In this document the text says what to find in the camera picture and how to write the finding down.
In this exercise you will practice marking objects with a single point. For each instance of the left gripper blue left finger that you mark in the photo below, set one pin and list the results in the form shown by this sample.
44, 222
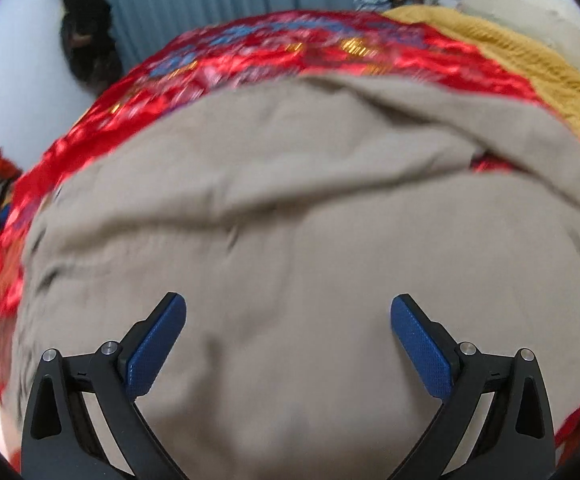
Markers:
59, 440

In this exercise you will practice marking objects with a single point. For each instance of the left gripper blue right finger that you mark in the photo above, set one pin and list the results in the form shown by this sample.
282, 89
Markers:
517, 438

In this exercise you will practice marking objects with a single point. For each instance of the beige pants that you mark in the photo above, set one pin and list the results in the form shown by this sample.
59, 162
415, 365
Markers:
289, 215

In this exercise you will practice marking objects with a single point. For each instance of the yellow dotted blanket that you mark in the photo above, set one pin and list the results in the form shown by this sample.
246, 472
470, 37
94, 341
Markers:
555, 81

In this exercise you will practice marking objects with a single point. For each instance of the black hanging coat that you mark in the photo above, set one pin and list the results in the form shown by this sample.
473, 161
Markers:
87, 44

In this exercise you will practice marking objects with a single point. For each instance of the red floral satin quilt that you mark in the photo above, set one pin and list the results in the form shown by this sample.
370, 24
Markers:
229, 57

